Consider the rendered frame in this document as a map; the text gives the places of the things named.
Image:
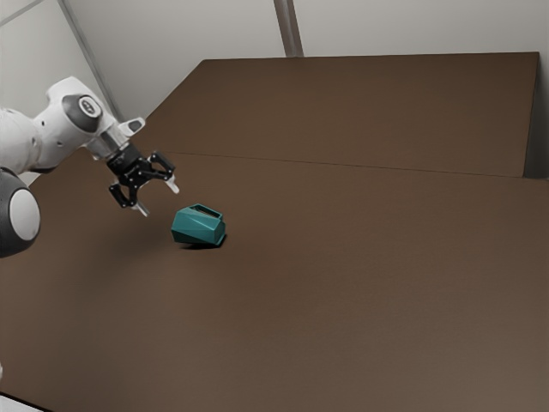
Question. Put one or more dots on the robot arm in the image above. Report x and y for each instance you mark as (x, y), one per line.
(51, 129)

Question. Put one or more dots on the teal faceted mug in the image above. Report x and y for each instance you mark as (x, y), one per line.
(198, 226)

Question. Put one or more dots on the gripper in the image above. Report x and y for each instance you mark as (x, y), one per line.
(127, 166)

